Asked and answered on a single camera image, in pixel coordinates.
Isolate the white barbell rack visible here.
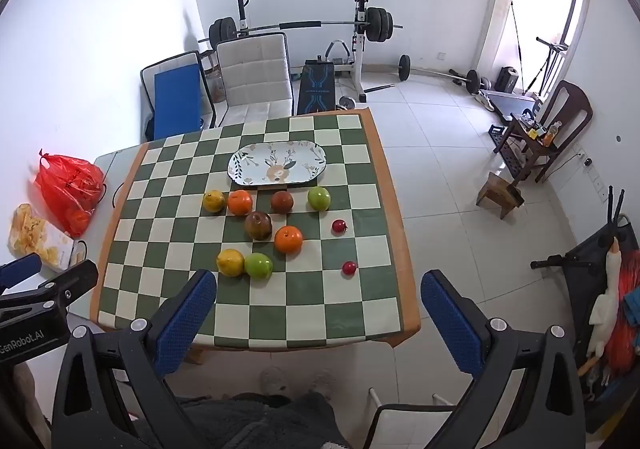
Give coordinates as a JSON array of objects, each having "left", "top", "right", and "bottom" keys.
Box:
[{"left": 234, "top": 0, "right": 397, "bottom": 106}]

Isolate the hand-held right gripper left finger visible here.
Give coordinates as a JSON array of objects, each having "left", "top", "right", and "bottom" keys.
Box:
[{"left": 51, "top": 269, "right": 218, "bottom": 449}]

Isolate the snack chips package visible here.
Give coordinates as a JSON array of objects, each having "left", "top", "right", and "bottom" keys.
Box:
[{"left": 7, "top": 203, "right": 87, "bottom": 273}]

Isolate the black treadmill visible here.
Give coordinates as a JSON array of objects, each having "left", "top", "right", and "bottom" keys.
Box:
[{"left": 480, "top": 36, "right": 572, "bottom": 126}]

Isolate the black blue weight bench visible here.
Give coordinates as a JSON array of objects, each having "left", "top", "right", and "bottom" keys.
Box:
[{"left": 296, "top": 58, "right": 337, "bottom": 116}]

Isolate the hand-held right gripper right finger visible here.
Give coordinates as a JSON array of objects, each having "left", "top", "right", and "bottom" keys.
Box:
[{"left": 420, "top": 270, "right": 586, "bottom": 449}]

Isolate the curved barbell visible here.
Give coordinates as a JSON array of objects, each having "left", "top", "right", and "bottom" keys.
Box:
[{"left": 397, "top": 54, "right": 482, "bottom": 95}]

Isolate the large dark red apple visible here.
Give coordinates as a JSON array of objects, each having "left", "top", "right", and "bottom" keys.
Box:
[{"left": 244, "top": 211, "right": 274, "bottom": 242}]

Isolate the floral oval plate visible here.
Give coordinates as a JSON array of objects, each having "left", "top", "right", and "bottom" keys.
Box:
[{"left": 228, "top": 141, "right": 328, "bottom": 188}]

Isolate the dark wooden chair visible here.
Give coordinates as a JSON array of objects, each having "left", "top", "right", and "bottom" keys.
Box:
[{"left": 502, "top": 80, "right": 595, "bottom": 184}]

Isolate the beige padded chair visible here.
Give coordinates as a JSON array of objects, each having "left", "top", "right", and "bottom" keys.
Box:
[{"left": 215, "top": 32, "right": 295, "bottom": 128}]

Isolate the small wooden stool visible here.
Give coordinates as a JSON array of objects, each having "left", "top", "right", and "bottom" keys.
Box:
[{"left": 475, "top": 172, "right": 525, "bottom": 220}]

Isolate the hanging exercise strap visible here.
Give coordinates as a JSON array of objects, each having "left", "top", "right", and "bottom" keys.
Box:
[{"left": 509, "top": 1, "right": 532, "bottom": 96}]

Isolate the long barbell with black plates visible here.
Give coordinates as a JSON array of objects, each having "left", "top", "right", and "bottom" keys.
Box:
[{"left": 197, "top": 6, "right": 404, "bottom": 48}]

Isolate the red plastic bag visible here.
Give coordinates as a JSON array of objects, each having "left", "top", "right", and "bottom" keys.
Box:
[{"left": 34, "top": 149, "right": 106, "bottom": 239}]

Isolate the white goose plush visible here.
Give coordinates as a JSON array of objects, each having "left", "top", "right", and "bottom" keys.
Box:
[{"left": 584, "top": 237, "right": 624, "bottom": 361}]

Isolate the black perforated board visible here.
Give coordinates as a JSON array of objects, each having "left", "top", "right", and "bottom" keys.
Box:
[{"left": 489, "top": 125, "right": 527, "bottom": 186}]

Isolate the white wall socket strip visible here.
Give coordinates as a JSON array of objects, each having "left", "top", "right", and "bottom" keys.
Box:
[{"left": 579, "top": 155, "right": 607, "bottom": 202}]

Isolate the orange net cloth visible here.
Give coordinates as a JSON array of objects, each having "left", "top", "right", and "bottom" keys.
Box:
[{"left": 606, "top": 263, "right": 640, "bottom": 382}]

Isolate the orange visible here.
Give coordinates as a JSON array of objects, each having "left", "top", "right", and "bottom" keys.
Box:
[
  {"left": 227, "top": 190, "right": 253, "bottom": 216},
  {"left": 274, "top": 225, "right": 304, "bottom": 255}
]

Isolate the blue folded mat chair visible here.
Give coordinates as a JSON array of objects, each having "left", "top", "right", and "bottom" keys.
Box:
[{"left": 140, "top": 50, "right": 217, "bottom": 141}]

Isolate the green white checkered tablecloth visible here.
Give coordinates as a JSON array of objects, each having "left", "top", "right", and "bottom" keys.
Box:
[{"left": 90, "top": 108, "right": 422, "bottom": 349}]

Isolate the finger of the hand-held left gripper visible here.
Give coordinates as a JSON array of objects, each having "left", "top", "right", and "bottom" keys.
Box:
[
  {"left": 0, "top": 259, "right": 100, "bottom": 316},
  {"left": 0, "top": 253, "right": 44, "bottom": 298}
]

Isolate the black cylindrical appliance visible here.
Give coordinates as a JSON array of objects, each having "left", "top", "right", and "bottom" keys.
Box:
[{"left": 496, "top": 67, "right": 521, "bottom": 92}]

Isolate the grey fluffy slipper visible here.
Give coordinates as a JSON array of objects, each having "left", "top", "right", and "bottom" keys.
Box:
[
  {"left": 259, "top": 366, "right": 292, "bottom": 397},
  {"left": 307, "top": 371, "right": 337, "bottom": 401}
]

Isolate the green apple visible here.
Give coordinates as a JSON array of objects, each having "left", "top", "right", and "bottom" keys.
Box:
[
  {"left": 243, "top": 252, "right": 274, "bottom": 279},
  {"left": 306, "top": 186, "right": 332, "bottom": 212}
]

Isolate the small dark red apple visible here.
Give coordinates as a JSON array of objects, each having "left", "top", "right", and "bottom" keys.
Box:
[{"left": 270, "top": 190, "right": 294, "bottom": 214}]

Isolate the person's dark fleece clothing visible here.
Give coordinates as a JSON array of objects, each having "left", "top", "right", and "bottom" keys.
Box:
[{"left": 169, "top": 391, "right": 352, "bottom": 449}]

